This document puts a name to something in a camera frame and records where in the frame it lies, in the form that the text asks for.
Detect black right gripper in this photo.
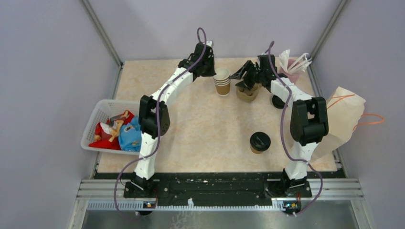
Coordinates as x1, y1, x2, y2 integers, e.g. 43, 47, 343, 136
229, 61, 264, 91

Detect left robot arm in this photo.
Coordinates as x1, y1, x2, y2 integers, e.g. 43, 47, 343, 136
131, 41, 216, 197

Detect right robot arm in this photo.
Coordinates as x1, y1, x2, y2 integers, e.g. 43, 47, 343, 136
230, 55, 329, 197

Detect brown pulp cup carrier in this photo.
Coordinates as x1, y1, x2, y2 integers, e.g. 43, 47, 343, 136
236, 83, 261, 103

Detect stack of paper cups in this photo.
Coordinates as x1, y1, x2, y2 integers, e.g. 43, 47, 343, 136
213, 68, 231, 96

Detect black lid stack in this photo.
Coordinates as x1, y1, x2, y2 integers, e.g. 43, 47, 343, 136
271, 95, 285, 109

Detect blue snack bag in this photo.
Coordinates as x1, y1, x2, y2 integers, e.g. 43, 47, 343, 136
118, 116, 142, 152

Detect white plastic basket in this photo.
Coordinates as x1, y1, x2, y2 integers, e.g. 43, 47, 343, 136
80, 99, 139, 156

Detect red snack bag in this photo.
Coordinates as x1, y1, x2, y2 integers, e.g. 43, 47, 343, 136
89, 110, 134, 150

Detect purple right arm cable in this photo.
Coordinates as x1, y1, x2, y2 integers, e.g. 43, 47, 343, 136
262, 41, 323, 217

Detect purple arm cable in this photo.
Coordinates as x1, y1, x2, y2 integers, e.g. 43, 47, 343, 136
262, 41, 323, 217
113, 27, 208, 222

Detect paper takeout bag orange handles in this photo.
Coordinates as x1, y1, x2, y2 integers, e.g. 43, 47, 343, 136
312, 86, 385, 160

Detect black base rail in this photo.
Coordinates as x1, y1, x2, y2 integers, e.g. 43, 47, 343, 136
95, 171, 344, 209

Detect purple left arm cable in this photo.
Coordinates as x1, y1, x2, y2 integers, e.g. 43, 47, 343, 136
113, 27, 208, 222

